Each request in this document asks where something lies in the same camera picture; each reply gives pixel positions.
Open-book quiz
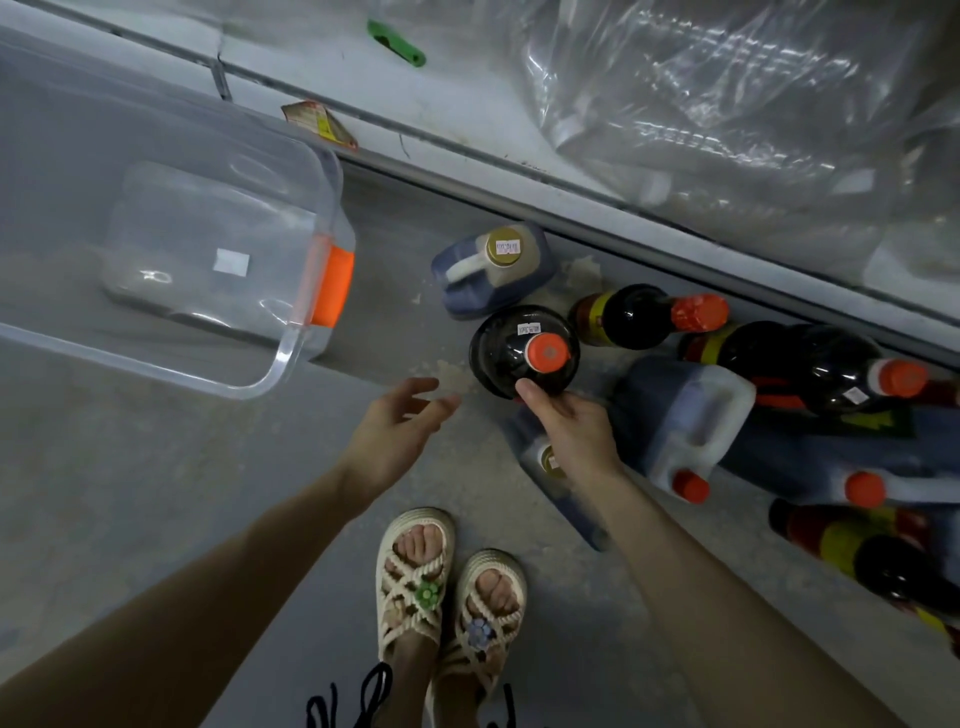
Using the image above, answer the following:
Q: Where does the group of bottles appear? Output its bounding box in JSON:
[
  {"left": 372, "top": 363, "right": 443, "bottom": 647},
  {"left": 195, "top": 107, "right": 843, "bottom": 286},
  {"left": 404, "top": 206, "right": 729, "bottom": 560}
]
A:
[{"left": 432, "top": 225, "right": 960, "bottom": 654}]

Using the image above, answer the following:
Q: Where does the grey floor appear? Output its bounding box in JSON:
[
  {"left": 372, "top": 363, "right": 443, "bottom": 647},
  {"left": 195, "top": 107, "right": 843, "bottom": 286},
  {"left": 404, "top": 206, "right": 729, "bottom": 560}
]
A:
[{"left": 0, "top": 135, "right": 960, "bottom": 728}]

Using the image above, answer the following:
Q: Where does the person's right forearm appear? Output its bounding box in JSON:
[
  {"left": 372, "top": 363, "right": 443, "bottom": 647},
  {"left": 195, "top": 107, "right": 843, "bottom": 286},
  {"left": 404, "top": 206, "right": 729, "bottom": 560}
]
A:
[{"left": 577, "top": 468, "right": 917, "bottom": 728}]

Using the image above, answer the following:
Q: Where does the person's right beige sandal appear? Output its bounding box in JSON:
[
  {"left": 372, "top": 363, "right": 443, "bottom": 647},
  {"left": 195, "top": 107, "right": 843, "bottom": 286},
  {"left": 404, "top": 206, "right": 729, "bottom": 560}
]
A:
[{"left": 439, "top": 547, "right": 530, "bottom": 695}]

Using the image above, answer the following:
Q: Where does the person's left hand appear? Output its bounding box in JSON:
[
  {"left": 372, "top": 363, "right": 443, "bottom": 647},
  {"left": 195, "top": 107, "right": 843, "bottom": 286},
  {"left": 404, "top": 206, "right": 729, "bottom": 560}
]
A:
[{"left": 337, "top": 375, "right": 464, "bottom": 512}]

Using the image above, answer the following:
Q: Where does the person's left forearm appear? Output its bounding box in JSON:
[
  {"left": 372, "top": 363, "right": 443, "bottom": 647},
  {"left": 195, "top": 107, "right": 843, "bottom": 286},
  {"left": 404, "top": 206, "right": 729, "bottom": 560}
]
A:
[{"left": 0, "top": 472, "right": 374, "bottom": 728}]

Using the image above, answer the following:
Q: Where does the pack of clear empty bottles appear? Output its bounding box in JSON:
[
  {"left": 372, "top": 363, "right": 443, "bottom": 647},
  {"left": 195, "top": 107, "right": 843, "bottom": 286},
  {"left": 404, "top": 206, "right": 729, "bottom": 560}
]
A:
[{"left": 502, "top": 0, "right": 960, "bottom": 324}]

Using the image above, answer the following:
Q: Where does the person's left beige sandal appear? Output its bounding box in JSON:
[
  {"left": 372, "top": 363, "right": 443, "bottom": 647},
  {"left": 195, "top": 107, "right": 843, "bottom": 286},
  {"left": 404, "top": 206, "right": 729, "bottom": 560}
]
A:
[{"left": 375, "top": 507, "right": 456, "bottom": 662}]

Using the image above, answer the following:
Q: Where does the person's right hand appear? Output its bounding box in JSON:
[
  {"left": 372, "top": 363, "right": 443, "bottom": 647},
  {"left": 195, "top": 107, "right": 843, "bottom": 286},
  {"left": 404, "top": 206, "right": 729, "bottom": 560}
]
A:
[{"left": 514, "top": 378, "right": 624, "bottom": 489}]

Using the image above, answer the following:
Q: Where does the clear plastic bin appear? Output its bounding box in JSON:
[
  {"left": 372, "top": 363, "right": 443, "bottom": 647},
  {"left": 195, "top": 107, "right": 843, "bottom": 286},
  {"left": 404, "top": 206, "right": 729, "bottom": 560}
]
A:
[{"left": 0, "top": 30, "right": 357, "bottom": 401}]

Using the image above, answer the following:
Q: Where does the small green plastic piece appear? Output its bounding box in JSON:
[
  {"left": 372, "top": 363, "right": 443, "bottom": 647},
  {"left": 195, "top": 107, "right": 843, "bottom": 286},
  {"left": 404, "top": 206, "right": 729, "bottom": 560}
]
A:
[{"left": 367, "top": 18, "right": 429, "bottom": 69}]

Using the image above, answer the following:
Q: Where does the person's beige sandal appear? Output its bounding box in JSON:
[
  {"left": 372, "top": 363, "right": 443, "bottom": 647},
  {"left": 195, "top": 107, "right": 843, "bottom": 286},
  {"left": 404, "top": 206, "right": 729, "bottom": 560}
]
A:
[
  {"left": 375, "top": 507, "right": 456, "bottom": 662},
  {"left": 439, "top": 547, "right": 530, "bottom": 695}
]

